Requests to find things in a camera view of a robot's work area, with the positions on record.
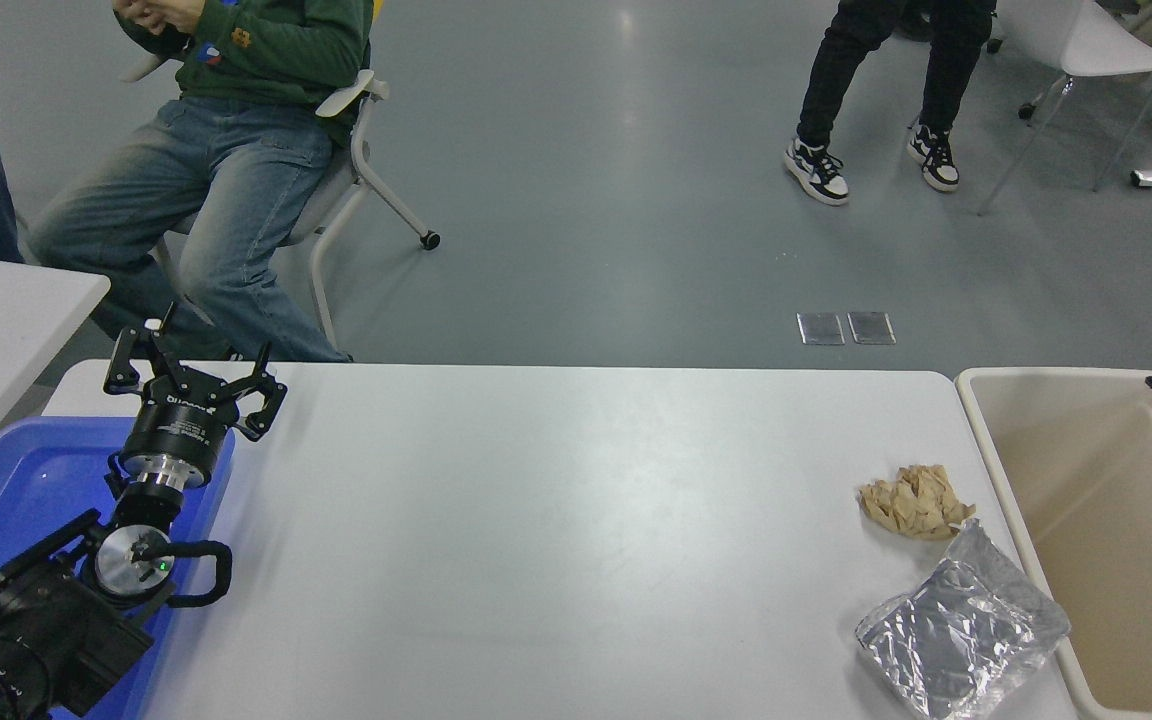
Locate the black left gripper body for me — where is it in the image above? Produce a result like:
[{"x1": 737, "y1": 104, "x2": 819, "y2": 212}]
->
[{"x1": 119, "y1": 380, "x2": 237, "y2": 473}]

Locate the tan paper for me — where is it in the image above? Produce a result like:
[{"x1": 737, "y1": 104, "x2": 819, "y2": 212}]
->
[{"x1": 857, "y1": 465, "x2": 977, "y2": 541}]

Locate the person's right hand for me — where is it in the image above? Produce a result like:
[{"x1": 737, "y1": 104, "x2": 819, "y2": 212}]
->
[{"x1": 114, "y1": 0, "x2": 169, "y2": 34}]

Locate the large pale plastic bin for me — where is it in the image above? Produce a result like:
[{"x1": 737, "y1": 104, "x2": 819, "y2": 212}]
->
[{"x1": 954, "y1": 368, "x2": 1152, "y2": 720}]

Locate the blue plastic tray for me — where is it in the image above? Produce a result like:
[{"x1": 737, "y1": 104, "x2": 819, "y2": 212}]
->
[{"x1": 0, "y1": 415, "x2": 235, "y2": 720}]

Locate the white office chair on casters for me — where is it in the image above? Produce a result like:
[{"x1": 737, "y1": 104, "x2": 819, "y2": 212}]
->
[{"x1": 121, "y1": 52, "x2": 442, "y2": 351}]

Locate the white shell chair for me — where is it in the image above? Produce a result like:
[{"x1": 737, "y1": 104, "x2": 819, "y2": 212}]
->
[{"x1": 906, "y1": 0, "x2": 1152, "y2": 218}]

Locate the silver floor outlet plate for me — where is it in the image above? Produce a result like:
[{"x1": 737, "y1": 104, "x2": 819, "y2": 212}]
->
[
  {"x1": 847, "y1": 313, "x2": 897, "y2": 347},
  {"x1": 797, "y1": 314, "x2": 846, "y2": 348}
]

